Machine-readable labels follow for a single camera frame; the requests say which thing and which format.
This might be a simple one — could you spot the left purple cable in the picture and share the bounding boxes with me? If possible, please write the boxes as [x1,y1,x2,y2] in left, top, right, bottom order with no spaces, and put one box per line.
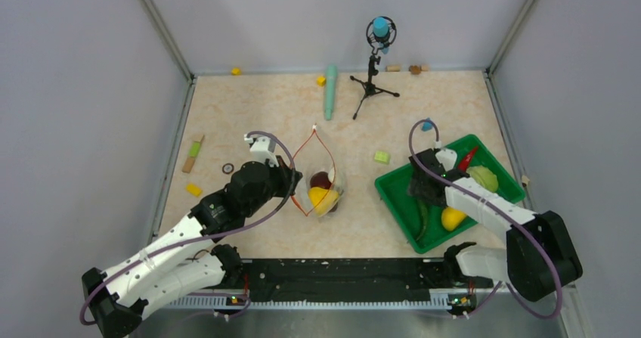
[79,130,297,327]

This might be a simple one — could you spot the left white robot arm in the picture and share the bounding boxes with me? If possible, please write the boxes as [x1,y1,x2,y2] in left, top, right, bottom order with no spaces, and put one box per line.
[82,157,302,337]

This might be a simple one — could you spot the blue toy block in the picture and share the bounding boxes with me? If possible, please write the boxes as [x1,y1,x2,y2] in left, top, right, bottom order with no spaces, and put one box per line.
[421,121,433,132]

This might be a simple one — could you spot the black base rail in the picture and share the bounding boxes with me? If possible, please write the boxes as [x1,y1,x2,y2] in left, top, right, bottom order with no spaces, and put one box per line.
[220,258,494,303]

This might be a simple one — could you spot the light green lego brick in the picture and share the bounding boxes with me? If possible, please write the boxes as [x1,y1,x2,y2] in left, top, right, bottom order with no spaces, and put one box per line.
[373,150,391,165]

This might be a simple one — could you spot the brown wooden pieces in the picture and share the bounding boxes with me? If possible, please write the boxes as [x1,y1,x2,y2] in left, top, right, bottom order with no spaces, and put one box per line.
[408,64,430,76]

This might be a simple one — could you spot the blue microphone on tripod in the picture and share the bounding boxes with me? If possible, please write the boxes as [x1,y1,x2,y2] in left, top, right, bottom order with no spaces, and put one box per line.
[350,16,400,120]

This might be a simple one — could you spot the clear zip bag orange zipper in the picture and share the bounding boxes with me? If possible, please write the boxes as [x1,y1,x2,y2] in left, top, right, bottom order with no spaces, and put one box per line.
[292,123,347,218]

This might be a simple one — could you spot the green cabbage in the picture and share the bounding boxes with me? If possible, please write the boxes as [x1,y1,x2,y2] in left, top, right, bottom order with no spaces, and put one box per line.
[467,166,500,193]

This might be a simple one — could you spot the red chili pepper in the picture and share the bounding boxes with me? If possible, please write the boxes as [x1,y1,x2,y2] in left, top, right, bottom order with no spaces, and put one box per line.
[457,146,478,172]

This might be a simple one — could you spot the wooden stick green block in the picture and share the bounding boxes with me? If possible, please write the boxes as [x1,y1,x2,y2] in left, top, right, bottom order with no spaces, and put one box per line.
[181,134,205,174]

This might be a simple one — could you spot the teal plastic tube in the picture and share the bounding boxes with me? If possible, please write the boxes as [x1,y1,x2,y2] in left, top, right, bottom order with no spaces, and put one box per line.
[324,64,338,121]

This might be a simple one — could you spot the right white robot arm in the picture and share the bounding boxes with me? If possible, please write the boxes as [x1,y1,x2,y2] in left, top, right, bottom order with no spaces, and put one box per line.
[409,148,584,302]

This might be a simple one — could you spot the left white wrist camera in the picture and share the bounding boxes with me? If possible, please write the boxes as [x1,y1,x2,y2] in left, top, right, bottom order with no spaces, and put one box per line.
[243,134,278,167]

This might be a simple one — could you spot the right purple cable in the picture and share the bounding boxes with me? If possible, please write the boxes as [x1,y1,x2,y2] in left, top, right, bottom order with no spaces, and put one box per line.
[407,119,564,321]

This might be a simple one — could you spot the purple cable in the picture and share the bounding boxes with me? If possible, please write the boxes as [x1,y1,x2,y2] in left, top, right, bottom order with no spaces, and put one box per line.
[407,119,564,321]
[79,130,297,327]

